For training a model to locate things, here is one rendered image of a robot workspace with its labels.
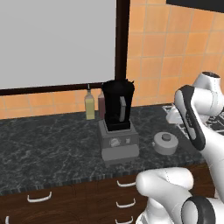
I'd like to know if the wide dark wood drawer front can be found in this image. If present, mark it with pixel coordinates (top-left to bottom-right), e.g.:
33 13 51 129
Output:
0 183 77 216

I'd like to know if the black hob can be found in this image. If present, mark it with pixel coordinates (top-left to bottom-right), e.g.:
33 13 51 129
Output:
161 103 224 141

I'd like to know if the dark wood cupboard front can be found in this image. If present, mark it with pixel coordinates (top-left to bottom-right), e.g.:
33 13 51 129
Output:
186 162 217 200

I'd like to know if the dark wood cupboard door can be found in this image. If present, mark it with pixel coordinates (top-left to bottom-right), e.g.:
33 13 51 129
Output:
0 209 80 224

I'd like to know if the black range hood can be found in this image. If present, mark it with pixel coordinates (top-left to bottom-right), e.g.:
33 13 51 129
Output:
165 0 224 14

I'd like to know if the long white drawer handle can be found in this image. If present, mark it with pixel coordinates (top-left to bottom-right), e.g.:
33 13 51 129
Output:
26 191 53 204

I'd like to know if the yellow glass bottle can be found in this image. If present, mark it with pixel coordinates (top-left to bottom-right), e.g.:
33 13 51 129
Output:
84 84 96 121

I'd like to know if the grey blender with black jar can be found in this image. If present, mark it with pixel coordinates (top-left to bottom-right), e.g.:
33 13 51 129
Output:
98 79 141 168

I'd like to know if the dark red glass bottle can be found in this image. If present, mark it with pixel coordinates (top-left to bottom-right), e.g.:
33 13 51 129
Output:
97 89 107 120

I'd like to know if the window with dark frame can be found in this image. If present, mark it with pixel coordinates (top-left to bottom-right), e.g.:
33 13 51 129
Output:
0 0 131 97

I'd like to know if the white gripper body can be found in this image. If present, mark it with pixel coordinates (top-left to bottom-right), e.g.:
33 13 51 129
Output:
165 105 186 125

